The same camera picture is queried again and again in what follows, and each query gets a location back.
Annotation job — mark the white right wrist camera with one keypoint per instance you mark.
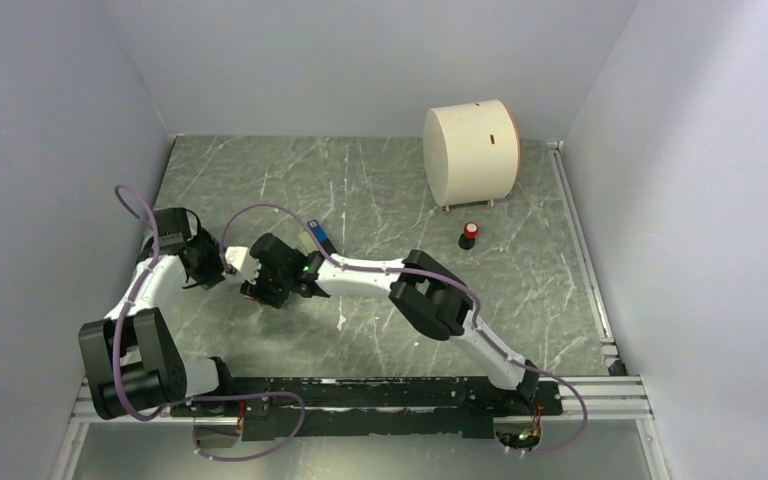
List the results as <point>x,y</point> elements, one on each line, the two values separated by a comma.
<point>241,266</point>

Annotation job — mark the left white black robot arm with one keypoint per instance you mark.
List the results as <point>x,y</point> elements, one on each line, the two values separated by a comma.
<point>131,348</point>

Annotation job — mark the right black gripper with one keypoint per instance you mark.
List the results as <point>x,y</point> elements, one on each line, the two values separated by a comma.
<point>257,291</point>

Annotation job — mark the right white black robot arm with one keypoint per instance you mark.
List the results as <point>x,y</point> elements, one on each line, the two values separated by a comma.
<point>432,299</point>

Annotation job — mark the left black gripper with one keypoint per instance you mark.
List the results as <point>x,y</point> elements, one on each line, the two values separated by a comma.
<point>211,275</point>

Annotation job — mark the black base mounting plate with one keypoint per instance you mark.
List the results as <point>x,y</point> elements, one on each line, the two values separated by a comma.
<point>330,407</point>

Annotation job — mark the aluminium rail frame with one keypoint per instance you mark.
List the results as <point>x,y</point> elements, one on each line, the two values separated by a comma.
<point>529,267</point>

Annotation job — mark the cream cylindrical drum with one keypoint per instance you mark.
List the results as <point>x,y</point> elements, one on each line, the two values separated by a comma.
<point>471,153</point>

